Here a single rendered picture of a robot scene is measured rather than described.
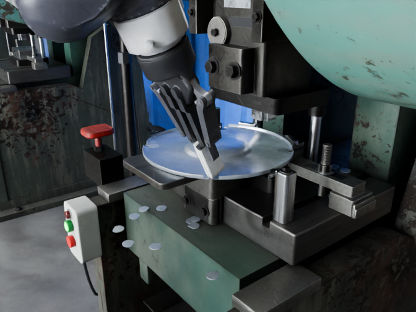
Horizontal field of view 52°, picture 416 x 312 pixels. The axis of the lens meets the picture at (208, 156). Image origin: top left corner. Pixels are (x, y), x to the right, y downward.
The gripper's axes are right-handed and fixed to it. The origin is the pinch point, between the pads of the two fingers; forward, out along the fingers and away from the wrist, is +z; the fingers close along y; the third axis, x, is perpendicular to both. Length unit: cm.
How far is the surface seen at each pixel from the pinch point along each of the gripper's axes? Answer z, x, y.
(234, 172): 5.5, 2.7, 1.0
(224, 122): 111, 104, -149
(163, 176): 1.5, -6.3, -6.0
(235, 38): -9.0, 20.2, -9.6
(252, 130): 13.4, 19.8, -13.1
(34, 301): 71, -42, -89
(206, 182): 9.7, 0.8, -6.5
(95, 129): 5.7, -2.1, -42.2
